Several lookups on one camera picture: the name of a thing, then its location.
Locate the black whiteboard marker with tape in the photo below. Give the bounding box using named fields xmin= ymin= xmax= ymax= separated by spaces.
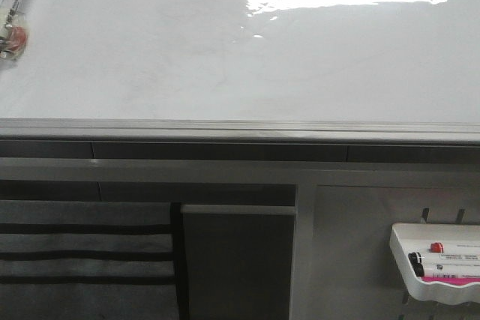
xmin=1 ymin=0 xmax=29 ymax=60

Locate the white whiteboard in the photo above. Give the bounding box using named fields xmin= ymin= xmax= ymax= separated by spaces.
xmin=1 ymin=0 xmax=479 ymax=144

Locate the red capped whiteboard marker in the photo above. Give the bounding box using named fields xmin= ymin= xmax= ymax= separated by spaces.
xmin=430 ymin=242 xmax=479 ymax=255

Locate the dark grey panel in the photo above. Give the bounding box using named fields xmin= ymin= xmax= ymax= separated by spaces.
xmin=184 ymin=213 xmax=295 ymax=319

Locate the left black tray hook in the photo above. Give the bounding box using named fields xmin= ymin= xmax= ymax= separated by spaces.
xmin=420 ymin=208 xmax=430 ymax=224

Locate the black tray hook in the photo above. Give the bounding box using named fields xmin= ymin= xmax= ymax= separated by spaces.
xmin=420 ymin=208 xmax=430 ymax=224
xmin=455 ymin=208 xmax=466 ymax=225

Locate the upper black capped marker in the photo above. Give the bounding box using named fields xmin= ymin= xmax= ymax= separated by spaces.
xmin=408 ymin=253 xmax=479 ymax=265

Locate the black capped marker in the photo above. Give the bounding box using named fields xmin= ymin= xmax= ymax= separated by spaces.
xmin=408 ymin=253 xmax=479 ymax=265
xmin=412 ymin=264 xmax=479 ymax=279

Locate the grey black striped cloth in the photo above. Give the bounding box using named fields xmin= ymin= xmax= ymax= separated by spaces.
xmin=1 ymin=200 xmax=190 ymax=319

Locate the lower black capped marker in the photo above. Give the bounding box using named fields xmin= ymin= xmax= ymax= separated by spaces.
xmin=412 ymin=264 xmax=479 ymax=279

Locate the right black tray hook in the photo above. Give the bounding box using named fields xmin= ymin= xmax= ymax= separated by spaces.
xmin=455 ymin=208 xmax=466 ymax=225

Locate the white plastic marker tray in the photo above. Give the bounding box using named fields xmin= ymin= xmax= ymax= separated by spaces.
xmin=390 ymin=223 xmax=479 ymax=305

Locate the pink eraser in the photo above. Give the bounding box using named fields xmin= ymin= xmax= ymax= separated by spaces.
xmin=420 ymin=277 xmax=480 ymax=286

